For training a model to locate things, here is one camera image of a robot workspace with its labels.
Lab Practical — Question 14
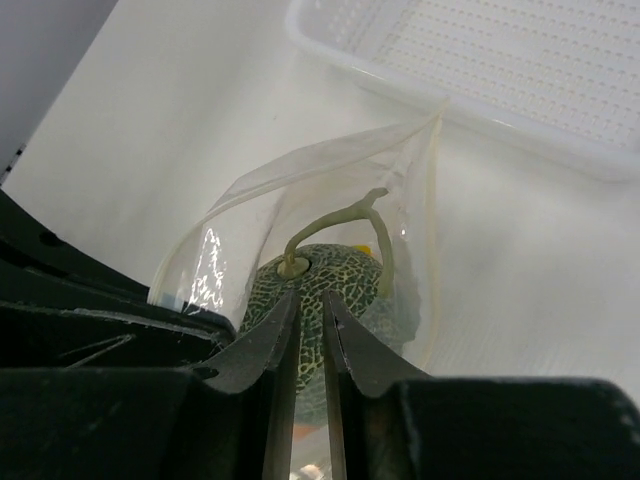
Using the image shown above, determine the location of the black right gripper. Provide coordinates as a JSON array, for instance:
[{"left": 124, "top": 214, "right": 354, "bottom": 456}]
[{"left": 1, "top": 194, "right": 298, "bottom": 479}]

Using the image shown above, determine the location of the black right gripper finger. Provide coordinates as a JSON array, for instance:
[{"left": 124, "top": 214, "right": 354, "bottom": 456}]
[{"left": 323, "top": 291, "right": 639, "bottom": 479}]

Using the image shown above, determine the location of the green netted fake melon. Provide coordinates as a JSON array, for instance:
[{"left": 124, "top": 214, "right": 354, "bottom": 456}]
[{"left": 239, "top": 187, "right": 417, "bottom": 425}]

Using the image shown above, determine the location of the clear zip top bag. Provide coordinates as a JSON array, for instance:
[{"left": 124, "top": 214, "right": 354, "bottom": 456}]
[{"left": 147, "top": 101, "right": 448, "bottom": 479}]

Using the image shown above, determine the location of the pink fake food piece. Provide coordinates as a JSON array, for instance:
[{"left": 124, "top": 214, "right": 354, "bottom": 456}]
[{"left": 292, "top": 423, "right": 327, "bottom": 443}]

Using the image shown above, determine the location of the yellow fake food piece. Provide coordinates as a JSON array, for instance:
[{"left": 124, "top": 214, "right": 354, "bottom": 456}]
[{"left": 352, "top": 244, "right": 374, "bottom": 257}]

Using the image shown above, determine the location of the white perforated plastic basket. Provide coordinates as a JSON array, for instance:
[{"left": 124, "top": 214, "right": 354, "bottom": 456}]
[{"left": 284, "top": 0, "right": 639, "bottom": 181}]

